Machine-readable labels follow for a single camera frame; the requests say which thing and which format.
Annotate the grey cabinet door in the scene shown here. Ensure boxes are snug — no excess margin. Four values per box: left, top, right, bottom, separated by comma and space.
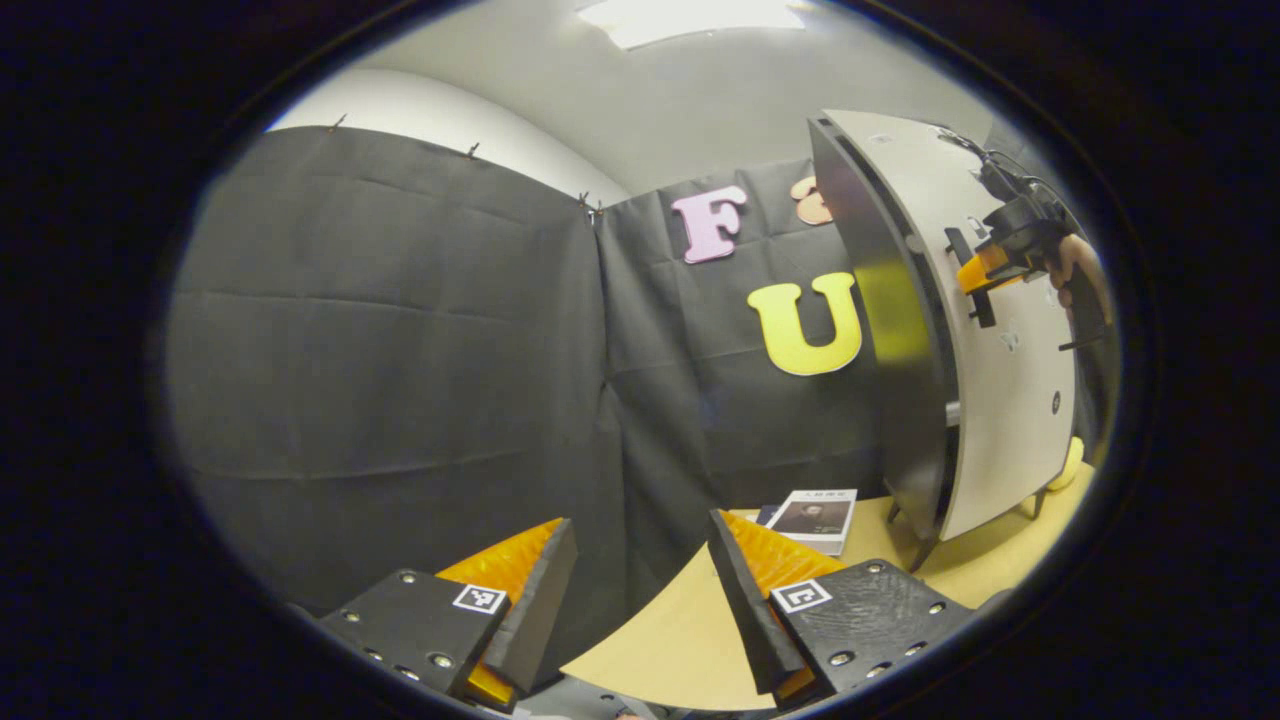
825, 108, 1086, 541

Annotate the yellow round plush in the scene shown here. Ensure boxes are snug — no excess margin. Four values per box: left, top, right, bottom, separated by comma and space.
1045, 437, 1086, 493

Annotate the black backdrop cloth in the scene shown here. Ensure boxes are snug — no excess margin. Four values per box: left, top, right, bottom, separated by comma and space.
165, 125, 1116, 641

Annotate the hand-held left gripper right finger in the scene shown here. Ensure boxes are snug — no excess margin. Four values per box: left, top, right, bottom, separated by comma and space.
708, 508, 976, 711

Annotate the glossy black cabinet body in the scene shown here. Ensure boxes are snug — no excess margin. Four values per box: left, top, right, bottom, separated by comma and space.
808, 115, 1046, 573

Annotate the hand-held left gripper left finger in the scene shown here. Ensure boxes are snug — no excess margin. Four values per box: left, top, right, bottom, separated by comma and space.
318, 518, 581, 713

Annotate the black cabinet door handle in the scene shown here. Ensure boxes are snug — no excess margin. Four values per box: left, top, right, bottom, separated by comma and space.
945, 228, 998, 329

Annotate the large ceiling light panel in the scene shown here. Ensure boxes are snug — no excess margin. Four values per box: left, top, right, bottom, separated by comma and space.
578, 0, 806, 51

